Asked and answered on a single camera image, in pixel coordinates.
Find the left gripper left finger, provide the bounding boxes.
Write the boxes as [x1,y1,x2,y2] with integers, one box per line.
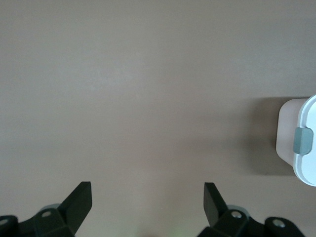
[0,182,92,237]

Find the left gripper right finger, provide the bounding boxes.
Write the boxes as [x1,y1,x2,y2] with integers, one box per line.
[197,182,306,237]

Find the white box lid grey latches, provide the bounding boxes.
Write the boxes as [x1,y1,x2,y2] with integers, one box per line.
[293,93,316,187]

